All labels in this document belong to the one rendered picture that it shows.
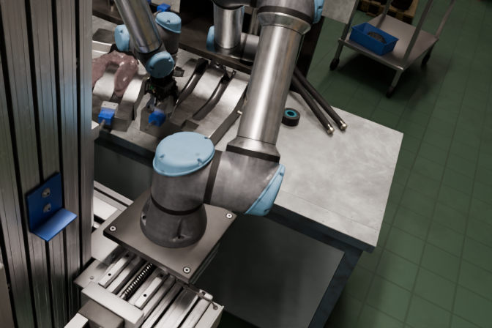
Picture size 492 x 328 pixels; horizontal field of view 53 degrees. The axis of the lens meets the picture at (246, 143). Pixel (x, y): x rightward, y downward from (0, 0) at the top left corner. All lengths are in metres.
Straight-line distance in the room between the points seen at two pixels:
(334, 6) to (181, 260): 1.47
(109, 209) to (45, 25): 0.66
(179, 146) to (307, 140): 0.98
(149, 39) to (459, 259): 2.19
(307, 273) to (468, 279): 1.27
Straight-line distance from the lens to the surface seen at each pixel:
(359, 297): 2.53
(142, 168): 1.86
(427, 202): 3.23
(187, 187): 0.99
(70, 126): 0.88
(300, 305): 2.00
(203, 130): 1.67
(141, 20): 1.28
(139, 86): 1.86
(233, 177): 0.98
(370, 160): 1.93
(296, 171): 1.75
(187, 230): 1.09
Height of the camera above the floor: 1.89
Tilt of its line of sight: 37 degrees down
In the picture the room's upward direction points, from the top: 14 degrees clockwise
